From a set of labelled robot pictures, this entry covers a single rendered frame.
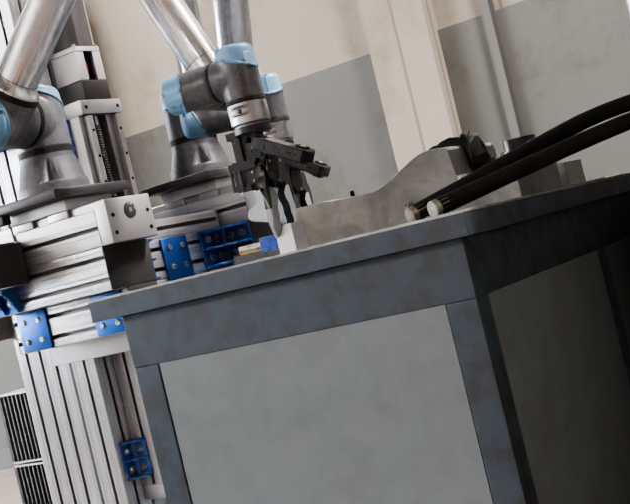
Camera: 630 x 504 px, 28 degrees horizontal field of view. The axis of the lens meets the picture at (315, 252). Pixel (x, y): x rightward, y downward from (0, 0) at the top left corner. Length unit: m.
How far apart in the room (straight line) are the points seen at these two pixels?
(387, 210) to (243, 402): 0.66
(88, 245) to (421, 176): 0.68
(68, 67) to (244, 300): 1.12
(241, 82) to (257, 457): 0.70
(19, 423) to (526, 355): 1.59
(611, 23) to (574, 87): 0.29
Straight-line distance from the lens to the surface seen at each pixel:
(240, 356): 2.02
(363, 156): 5.68
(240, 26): 2.99
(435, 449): 1.89
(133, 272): 2.60
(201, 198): 3.02
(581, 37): 5.20
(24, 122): 2.59
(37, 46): 2.54
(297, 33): 5.87
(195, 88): 2.36
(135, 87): 6.49
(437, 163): 2.48
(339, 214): 2.57
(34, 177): 2.67
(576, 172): 3.37
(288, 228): 2.29
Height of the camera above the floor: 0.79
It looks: level
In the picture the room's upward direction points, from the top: 14 degrees counter-clockwise
